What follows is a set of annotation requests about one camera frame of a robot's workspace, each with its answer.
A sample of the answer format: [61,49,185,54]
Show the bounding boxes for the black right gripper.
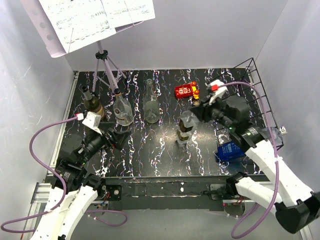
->
[189,94,235,131]

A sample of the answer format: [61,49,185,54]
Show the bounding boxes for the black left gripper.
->
[78,121,131,165]

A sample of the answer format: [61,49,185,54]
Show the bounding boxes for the clear square liquor bottle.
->
[176,110,199,145]

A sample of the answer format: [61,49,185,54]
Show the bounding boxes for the clear corked glass bottle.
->
[112,88,134,127]

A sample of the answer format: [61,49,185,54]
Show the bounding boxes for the clear tall glass bottle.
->
[143,78,160,124]

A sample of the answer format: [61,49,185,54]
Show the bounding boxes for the dark green wine bottle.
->
[81,86,106,122]

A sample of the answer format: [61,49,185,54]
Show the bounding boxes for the blue rectangular bottle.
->
[217,141,245,161]

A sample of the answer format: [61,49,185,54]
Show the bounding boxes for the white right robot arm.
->
[190,95,320,234]

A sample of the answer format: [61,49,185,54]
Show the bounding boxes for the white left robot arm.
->
[31,128,132,240]

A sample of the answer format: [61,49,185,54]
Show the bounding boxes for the red yellow toy block car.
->
[174,81,200,100]

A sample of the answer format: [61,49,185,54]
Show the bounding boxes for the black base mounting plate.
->
[105,176,245,211]

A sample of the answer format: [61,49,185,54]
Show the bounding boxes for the white sheet music left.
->
[40,0,116,54]

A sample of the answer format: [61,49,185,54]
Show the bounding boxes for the white sheet music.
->
[101,0,156,28]
[40,0,116,54]

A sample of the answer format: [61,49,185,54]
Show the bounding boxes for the white sheet music right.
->
[101,0,156,28]

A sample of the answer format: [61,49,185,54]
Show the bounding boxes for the lilac music stand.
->
[21,0,144,91]

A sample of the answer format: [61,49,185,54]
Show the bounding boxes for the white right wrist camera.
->
[207,79,227,105]

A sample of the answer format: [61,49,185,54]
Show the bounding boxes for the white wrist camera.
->
[75,111,103,135]
[207,79,227,105]

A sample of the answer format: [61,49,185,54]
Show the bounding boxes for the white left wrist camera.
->
[75,111,103,135]

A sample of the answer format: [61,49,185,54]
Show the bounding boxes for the black wire wine rack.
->
[207,57,286,176]

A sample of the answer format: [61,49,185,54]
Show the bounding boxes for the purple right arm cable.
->
[214,81,280,240]

